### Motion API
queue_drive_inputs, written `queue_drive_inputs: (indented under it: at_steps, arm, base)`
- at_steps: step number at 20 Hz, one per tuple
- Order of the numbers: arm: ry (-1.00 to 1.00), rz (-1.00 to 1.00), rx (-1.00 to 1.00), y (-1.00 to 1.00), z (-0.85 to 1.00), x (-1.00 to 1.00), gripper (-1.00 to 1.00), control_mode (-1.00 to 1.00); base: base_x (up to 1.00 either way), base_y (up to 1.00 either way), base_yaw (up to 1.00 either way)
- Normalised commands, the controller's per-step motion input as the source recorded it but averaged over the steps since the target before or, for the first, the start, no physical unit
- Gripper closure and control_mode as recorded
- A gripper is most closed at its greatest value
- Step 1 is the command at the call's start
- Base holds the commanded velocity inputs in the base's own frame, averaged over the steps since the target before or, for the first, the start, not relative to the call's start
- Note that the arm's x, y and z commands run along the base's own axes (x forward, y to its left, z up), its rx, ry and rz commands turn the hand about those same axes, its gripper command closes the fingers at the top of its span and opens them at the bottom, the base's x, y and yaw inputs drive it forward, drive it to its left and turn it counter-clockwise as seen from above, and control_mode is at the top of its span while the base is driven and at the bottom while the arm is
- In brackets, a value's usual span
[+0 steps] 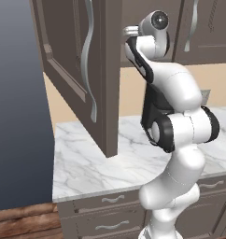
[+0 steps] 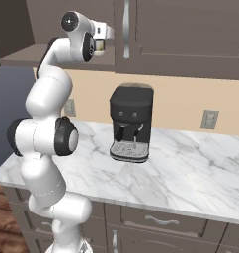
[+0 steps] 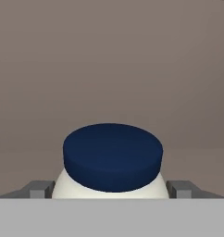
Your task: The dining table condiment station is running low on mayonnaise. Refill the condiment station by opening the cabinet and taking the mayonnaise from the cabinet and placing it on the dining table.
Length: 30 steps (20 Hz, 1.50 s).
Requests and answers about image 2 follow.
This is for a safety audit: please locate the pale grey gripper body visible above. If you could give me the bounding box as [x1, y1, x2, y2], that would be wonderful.
[92, 38, 109, 56]

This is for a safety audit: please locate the brown base cabinet door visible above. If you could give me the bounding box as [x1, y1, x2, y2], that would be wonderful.
[106, 224, 222, 253]

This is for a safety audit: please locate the black coffee machine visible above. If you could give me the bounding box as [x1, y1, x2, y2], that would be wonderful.
[109, 82, 155, 165]

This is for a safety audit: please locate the brown drawer front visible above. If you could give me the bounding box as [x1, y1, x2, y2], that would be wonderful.
[219, 222, 239, 250]
[120, 205, 209, 239]
[10, 200, 106, 239]

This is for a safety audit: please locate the silver wall cabinet handle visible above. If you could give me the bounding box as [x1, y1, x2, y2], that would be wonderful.
[122, 0, 131, 60]

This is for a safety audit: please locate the brown wall cabinet door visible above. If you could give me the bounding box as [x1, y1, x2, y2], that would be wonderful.
[115, 0, 239, 81]
[25, 0, 116, 47]

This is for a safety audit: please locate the grey wall outlet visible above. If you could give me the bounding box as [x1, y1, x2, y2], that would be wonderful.
[64, 98, 77, 118]
[199, 109, 220, 130]

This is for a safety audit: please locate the silver drawer handle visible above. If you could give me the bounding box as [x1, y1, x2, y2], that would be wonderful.
[144, 214, 181, 226]

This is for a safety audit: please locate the silver base cabinet handle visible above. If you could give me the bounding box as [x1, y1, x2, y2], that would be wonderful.
[111, 229, 120, 253]

